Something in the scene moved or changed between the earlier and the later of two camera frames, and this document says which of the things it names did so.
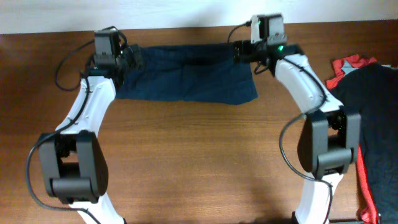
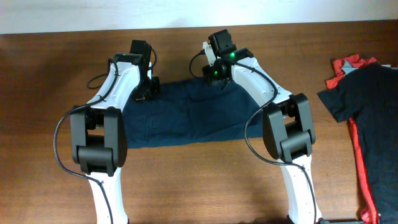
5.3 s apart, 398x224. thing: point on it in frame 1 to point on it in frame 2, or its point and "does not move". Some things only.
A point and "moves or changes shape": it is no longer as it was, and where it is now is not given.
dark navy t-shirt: x=372 y=93 does not move
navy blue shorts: x=210 y=74 moves or changes shape
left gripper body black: x=128 y=60 to x=148 y=89
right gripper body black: x=251 y=53 to x=212 y=73
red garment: x=367 y=215 does not move
